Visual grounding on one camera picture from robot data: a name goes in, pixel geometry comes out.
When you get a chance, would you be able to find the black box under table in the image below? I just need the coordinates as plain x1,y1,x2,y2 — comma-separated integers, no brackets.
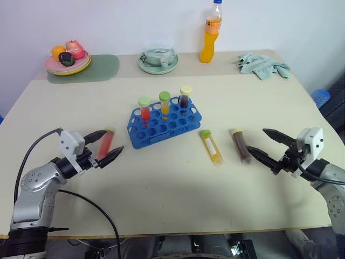
230,238,257,259
84,248,109,259

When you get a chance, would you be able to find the orange soda bottle blue cap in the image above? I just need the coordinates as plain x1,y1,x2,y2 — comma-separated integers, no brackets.
199,0,224,64

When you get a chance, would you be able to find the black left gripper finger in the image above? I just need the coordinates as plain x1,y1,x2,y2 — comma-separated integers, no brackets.
83,129,108,144
95,146,125,169

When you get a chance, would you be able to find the light blue crumpled towel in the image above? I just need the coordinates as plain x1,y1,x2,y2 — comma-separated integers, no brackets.
232,51,291,81

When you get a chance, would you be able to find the dark purple toy fruit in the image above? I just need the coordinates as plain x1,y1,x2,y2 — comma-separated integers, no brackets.
58,51,75,66

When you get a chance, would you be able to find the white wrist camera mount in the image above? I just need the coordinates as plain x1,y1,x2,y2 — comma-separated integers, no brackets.
292,127,324,178
59,130,87,174

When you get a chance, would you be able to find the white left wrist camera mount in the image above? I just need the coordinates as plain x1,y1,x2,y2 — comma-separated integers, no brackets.
59,130,87,174

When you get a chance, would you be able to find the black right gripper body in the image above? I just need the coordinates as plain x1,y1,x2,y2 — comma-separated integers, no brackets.
270,140,308,176

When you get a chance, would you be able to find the yellow plate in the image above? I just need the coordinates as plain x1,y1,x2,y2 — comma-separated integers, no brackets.
48,58,92,77

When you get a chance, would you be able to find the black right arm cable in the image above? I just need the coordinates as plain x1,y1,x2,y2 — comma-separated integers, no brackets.
295,161,345,186

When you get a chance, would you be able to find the crumpled grey cloth strap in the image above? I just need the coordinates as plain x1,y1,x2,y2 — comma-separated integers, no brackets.
139,47,176,69

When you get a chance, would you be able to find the dark tube yellow cap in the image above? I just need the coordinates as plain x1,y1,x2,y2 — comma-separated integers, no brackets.
180,85,192,115

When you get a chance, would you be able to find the blue ribbed plastic container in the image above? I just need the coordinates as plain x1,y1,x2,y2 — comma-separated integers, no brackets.
310,87,332,109

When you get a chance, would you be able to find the pink toy apple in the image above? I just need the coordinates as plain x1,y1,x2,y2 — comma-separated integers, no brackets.
65,39,87,60

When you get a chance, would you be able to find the orange toy fruit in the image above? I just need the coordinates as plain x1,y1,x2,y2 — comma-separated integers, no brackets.
51,45,67,62

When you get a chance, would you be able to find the light green round plate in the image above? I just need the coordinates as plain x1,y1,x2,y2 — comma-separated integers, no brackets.
137,52,180,76

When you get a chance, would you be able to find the blue plastic test tube rack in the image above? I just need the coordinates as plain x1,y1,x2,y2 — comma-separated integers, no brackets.
126,96,203,150

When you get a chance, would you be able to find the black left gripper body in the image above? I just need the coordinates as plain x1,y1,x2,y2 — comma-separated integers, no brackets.
77,146,99,172

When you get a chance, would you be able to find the pink plate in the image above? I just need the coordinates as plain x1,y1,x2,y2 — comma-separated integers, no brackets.
44,50,91,72

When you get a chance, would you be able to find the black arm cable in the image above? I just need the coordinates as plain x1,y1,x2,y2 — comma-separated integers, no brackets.
57,189,121,259
295,161,345,186
13,127,64,203

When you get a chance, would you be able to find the green placemat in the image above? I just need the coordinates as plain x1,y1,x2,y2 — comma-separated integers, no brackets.
47,54,120,85

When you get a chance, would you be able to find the green stacked plate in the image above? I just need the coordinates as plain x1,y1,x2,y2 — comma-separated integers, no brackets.
46,55,92,74

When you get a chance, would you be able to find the white shoe under table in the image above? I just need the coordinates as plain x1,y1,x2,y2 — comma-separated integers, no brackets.
285,228,322,255

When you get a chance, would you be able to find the brown liquid tube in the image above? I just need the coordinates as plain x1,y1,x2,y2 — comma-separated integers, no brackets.
229,128,253,166

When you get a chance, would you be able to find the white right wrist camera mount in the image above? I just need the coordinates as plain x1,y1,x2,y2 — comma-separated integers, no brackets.
292,127,324,178

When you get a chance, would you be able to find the black case beside table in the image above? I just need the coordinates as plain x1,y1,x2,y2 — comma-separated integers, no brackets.
320,77,345,124

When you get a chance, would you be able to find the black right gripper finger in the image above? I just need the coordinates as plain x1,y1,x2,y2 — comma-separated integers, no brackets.
262,128,297,148
245,145,280,172

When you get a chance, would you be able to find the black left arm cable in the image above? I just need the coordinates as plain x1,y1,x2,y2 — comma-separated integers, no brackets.
13,127,64,203
57,189,121,259

